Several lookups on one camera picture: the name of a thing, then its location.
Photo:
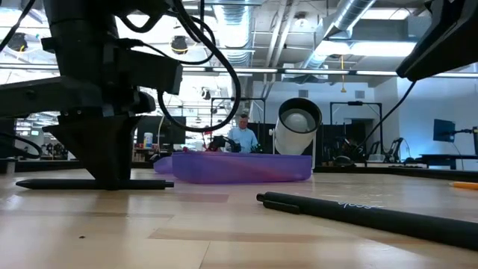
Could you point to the white wipes canister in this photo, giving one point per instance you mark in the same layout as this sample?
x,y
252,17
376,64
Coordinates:
x,y
148,141

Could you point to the black monitor on arm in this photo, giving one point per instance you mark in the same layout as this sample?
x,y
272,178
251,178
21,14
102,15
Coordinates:
x,y
443,130

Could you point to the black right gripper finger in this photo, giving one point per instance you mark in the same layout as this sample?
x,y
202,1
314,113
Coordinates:
x,y
448,45

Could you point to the person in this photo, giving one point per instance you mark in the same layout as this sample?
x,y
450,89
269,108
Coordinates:
x,y
244,140

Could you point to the black panel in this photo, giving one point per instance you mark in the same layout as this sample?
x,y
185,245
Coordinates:
x,y
7,138

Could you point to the black monitor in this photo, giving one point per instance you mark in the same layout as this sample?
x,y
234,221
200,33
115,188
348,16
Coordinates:
x,y
175,138

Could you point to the black desk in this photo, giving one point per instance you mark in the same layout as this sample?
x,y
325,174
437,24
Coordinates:
x,y
448,157

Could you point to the long light strip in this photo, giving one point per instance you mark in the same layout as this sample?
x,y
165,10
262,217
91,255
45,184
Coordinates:
x,y
317,71

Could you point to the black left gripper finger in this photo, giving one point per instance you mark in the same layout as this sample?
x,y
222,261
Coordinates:
x,y
97,149
128,138

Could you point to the small grey post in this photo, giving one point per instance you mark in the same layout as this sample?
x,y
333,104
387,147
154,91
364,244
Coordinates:
x,y
10,166

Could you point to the black pen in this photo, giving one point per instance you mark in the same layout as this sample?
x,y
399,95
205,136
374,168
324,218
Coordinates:
x,y
411,224
56,184

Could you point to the white spotlight lamp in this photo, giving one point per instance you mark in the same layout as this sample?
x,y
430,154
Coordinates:
x,y
291,142

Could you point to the yellow hanging pendant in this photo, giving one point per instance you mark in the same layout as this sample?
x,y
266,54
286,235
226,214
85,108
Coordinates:
x,y
343,89

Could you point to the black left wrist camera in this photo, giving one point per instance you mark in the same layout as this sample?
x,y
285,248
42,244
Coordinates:
x,y
157,71

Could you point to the black background robot arm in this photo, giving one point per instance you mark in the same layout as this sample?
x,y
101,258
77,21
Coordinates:
x,y
396,149
220,142

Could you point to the black rig frame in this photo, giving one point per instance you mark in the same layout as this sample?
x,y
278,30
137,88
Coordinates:
x,y
354,102
254,99

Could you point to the purple plastic pencil box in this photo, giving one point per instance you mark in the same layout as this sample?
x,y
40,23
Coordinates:
x,y
224,170

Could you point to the silver ventilation duct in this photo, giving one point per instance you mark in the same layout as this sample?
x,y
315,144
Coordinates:
x,y
239,33
354,11

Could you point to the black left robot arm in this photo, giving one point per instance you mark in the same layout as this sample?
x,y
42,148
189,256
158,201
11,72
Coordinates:
x,y
82,37

